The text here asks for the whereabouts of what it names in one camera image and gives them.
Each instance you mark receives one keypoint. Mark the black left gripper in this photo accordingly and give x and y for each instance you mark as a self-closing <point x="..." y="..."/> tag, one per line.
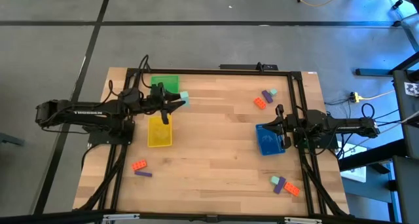
<point x="154" y="102"/>

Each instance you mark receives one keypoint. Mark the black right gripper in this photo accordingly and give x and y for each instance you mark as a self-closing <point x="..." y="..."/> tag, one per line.
<point x="286" y="127"/>

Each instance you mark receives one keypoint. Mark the large teal foam block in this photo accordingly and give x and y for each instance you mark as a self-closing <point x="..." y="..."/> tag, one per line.
<point x="186" y="95"/>

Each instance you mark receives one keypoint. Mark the orange studded toy brick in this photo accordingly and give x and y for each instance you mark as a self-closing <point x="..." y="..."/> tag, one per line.
<point x="139" y="165"/>
<point x="260" y="103"/>
<point x="291" y="189"/>

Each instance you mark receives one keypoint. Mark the purple block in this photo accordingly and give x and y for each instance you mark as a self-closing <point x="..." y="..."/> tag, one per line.
<point x="267" y="97"/>
<point x="279" y="185"/>
<point x="143" y="174"/>

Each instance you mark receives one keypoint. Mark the small teal foam cube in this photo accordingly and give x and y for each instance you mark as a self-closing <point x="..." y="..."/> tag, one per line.
<point x="273" y="92"/>
<point x="274" y="180"/>

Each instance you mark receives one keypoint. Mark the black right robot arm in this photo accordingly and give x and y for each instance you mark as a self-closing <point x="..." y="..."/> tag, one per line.
<point x="347" y="125"/>

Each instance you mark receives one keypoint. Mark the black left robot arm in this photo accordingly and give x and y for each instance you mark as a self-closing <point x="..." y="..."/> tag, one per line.
<point x="85" y="112"/>

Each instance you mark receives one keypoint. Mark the blue plastic basket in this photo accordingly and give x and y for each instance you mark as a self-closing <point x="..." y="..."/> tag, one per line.
<point x="268" y="145"/>

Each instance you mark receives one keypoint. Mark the green plastic basket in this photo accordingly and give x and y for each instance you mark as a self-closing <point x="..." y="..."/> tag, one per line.
<point x="171" y="81"/>

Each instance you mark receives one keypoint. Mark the yellow plastic basket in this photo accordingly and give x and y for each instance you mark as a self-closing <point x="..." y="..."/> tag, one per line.
<point x="158" y="135"/>

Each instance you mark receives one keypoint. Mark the black diagonal beam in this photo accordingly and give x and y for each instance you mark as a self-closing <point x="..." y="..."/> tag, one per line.
<point x="370" y="156"/>

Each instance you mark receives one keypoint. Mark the dark blue floor bar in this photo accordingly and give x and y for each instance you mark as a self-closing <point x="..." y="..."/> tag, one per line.
<point x="373" y="72"/>

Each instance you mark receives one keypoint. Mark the grey cabinet with tag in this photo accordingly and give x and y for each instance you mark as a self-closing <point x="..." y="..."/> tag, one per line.
<point x="409" y="142"/>

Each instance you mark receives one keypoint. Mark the black and white marker tag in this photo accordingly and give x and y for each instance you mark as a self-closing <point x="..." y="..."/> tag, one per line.
<point x="411" y="89"/>

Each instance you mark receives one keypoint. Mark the plain grey cabinet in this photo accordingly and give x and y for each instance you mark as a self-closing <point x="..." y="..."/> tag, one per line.
<point x="407" y="191"/>

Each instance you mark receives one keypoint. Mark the black overhead beam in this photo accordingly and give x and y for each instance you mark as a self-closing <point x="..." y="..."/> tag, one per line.
<point x="65" y="217"/>

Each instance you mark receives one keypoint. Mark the grey furniture foot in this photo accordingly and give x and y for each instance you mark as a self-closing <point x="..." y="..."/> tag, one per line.
<point x="10" y="139"/>

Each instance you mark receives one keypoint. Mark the black aluminium table frame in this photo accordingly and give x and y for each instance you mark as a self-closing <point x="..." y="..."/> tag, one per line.
<point x="212" y="72"/>

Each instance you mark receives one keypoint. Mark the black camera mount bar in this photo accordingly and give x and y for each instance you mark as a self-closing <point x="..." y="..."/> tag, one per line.
<point x="242" y="67"/>

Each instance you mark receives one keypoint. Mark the silver metal bracket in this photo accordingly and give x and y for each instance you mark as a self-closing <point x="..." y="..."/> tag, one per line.
<point x="302" y="220"/>
<point x="121" y="216"/>

